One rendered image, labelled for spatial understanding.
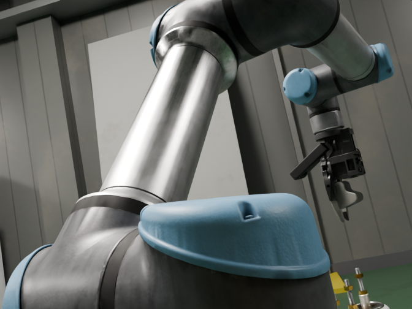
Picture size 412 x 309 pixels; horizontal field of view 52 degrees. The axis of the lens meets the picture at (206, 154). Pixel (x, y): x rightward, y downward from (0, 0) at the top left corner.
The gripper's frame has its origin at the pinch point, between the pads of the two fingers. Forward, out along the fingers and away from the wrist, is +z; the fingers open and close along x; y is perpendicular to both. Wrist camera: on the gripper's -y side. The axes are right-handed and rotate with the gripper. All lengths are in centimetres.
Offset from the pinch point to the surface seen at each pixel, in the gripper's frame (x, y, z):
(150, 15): 146, -150, -167
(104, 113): 108, -178, -92
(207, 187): 123, -115, -26
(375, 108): 199, -20, -56
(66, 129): 104, -215, -91
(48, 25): 103, -216, -175
